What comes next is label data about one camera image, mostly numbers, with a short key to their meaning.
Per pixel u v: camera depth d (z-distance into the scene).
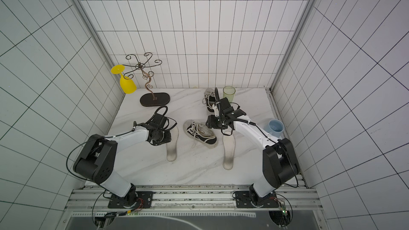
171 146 0.90
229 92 1.00
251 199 0.66
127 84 0.92
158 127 0.74
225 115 0.65
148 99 1.10
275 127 0.93
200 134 0.87
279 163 0.43
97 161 0.45
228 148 0.89
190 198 0.74
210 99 1.04
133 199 0.68
